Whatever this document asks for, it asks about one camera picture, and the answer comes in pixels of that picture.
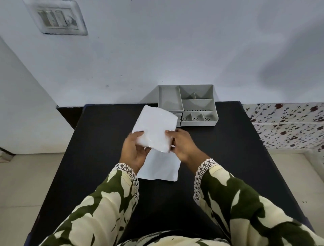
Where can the person's left forearm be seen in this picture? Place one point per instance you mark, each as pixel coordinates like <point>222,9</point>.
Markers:
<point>101,207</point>

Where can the white paper sheet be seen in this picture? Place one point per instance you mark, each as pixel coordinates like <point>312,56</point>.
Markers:
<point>162,168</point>

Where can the grey plastic desk organizer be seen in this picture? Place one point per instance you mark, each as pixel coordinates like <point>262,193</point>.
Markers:
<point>195,105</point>

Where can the white wall switch plate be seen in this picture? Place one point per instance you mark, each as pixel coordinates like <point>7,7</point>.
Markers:
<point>57,17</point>

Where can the person's right thumb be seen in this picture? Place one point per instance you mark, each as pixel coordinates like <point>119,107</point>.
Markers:
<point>170,134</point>

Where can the person's right hand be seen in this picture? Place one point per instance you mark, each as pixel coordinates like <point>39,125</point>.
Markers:
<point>186,148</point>

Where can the person's right forearm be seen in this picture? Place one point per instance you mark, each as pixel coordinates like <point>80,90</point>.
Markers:
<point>243,210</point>

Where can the person's left hand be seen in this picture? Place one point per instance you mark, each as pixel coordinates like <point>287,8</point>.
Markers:
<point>131,154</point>

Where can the green cream patterned garment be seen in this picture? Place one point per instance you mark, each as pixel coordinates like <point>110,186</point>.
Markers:
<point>174,241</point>

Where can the person's left thumb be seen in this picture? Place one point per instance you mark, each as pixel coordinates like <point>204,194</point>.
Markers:
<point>137,135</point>

